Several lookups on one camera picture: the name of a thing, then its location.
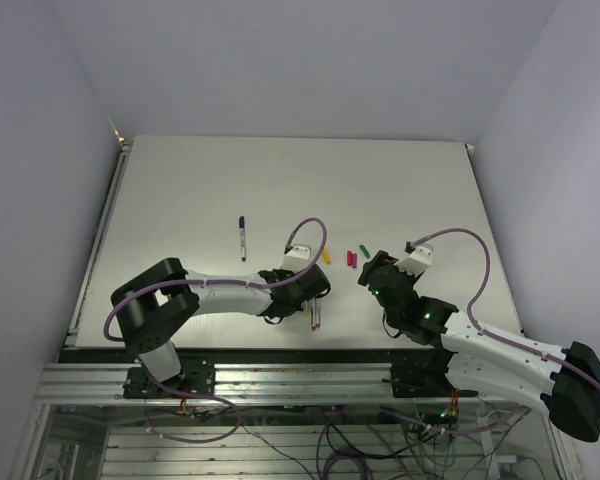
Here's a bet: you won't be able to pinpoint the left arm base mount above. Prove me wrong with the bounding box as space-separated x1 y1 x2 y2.
123 362 215 400

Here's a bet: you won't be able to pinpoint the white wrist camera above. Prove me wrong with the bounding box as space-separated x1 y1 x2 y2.
281 244 312 274
395 242 434 277

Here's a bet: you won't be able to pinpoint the blue pen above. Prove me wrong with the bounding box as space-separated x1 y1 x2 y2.
238 216 247 262

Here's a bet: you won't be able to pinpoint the red pen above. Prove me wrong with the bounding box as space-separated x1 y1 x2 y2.
309 299 317 331

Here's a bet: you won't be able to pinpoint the green pen cap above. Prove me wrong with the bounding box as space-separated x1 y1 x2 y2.
359 244 370 258

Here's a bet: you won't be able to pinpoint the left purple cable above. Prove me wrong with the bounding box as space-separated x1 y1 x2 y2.
102 217 329 342

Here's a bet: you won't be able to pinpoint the loose cables under table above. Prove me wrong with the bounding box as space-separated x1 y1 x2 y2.
144 389 536 480

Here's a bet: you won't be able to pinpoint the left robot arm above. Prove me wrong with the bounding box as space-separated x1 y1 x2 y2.
111 257 331 397

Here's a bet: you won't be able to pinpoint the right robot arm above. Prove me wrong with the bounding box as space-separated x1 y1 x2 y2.
358 249 600 443

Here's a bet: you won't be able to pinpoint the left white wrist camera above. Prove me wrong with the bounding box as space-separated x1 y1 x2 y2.
281 244 312 274

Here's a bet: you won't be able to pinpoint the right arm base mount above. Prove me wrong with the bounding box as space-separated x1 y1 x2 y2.
382 349 456 399

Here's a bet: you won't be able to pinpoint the aluminium frame rail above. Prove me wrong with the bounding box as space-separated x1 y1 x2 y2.
34 362 546 406

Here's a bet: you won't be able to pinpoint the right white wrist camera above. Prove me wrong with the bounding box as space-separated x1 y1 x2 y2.
395 242 434 277

